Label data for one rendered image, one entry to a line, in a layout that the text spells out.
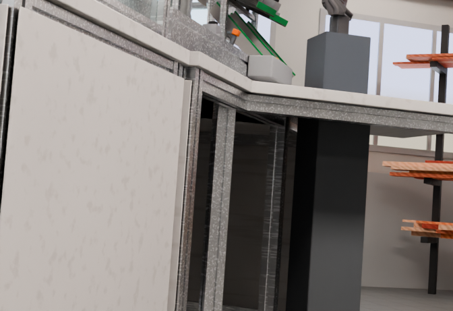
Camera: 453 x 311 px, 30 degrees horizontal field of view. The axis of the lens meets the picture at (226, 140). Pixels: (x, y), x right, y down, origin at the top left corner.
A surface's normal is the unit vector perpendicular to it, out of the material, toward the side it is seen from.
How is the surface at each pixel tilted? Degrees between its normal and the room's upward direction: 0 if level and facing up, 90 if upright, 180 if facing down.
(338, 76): 90
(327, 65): 90
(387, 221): 90
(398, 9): 90
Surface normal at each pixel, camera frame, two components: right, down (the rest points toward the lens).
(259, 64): -0.32, -0.10
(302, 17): 0.30, -0.05
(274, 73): 0.94, 0.04
